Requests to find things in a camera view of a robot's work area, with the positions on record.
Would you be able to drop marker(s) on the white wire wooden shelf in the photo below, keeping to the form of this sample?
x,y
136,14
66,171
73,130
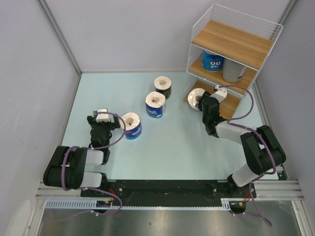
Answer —
x,y
241,38

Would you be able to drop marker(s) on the aluminium rail frame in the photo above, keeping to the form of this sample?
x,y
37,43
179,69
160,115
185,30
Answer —
x,y
266,190

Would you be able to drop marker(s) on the blue monster paper roll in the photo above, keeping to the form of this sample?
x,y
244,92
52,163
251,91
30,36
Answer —
x,y
211,62

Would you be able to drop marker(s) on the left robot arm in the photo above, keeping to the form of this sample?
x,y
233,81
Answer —
x,y
67,167

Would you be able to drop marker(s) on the white slotted cable duct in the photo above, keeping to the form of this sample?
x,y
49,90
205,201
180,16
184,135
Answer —
x,y
97,205

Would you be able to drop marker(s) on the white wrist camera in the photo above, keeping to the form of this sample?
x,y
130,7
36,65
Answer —
x,y
220,93
102,116

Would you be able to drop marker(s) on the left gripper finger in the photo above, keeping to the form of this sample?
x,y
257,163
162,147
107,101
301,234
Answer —
x,y
92,119
115,123

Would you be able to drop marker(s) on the black wrapped paper roll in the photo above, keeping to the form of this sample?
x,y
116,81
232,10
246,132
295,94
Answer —
x,y
163,85

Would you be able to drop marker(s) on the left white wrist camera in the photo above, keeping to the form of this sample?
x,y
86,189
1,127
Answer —
x,y
102,116

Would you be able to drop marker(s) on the grey paper roll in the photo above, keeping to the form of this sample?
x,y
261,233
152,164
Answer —
x,y
232,71

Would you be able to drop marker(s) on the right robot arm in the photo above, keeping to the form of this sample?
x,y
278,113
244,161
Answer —
x,y
261,148

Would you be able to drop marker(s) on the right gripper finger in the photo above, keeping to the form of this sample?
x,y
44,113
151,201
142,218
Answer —
x,y
206,94
199,103

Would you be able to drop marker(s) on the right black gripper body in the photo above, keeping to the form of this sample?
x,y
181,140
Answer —
x,y
204,119

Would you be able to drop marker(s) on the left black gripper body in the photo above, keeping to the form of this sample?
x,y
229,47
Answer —
x,y
107,127

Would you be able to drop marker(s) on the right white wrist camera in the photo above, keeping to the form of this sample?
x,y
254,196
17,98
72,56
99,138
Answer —
x,y
220,93

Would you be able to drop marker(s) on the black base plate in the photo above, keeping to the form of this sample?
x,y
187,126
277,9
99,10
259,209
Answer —
x,y
176,193

